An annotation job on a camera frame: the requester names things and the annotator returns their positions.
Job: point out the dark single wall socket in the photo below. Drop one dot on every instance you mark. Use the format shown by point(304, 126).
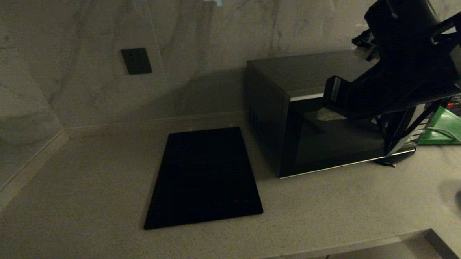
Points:
point(136, 61)

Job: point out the silver black microwave oven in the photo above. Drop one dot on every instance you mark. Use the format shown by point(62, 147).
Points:
point(290, 73)

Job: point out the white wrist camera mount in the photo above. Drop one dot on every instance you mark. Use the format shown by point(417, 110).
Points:
point(366, 53)

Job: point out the black induction cooktop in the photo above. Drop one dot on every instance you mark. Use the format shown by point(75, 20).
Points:
point(203, 178)

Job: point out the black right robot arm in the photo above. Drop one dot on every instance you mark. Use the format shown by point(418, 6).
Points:
point(411, 49)

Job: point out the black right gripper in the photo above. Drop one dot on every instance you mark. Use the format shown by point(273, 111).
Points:
point(349, 95)

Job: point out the green cutting board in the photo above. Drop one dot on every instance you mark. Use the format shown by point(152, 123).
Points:
point(453, 129)

